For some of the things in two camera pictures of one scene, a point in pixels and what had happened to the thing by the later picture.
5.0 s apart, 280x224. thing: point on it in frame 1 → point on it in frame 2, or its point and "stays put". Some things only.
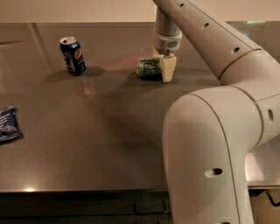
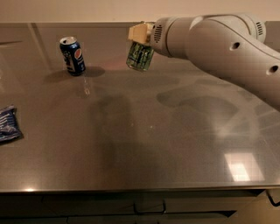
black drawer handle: (150, 213) stays put
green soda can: (149, 68) → (139, 56)
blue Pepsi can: (73, 55) stays put
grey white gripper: (166, 43) → (159, 36)
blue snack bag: (9, 127) stays put
